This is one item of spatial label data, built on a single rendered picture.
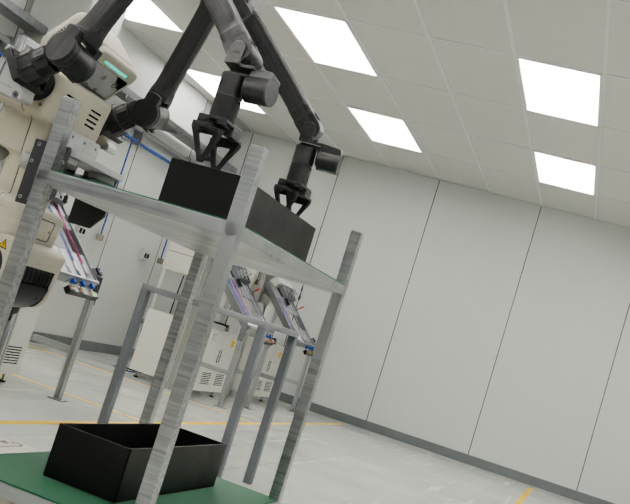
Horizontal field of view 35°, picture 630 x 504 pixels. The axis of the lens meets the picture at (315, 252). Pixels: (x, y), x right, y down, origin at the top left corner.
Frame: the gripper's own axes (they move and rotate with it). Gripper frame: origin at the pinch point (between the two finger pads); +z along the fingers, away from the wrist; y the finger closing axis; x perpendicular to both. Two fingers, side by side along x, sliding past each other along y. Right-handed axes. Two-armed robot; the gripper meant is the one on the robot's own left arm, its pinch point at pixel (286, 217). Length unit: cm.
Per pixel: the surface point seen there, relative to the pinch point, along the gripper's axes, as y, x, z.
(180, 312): 11.6, 26.4, 32.0
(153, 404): 11, 26, 59
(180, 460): -30, -3, 64
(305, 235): -6.6, -8.8, 4.0
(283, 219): -26.1, -8.9, 3.6
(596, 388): 882, -79, -4
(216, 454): -7, -3, 63
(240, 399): 197, 67, 66
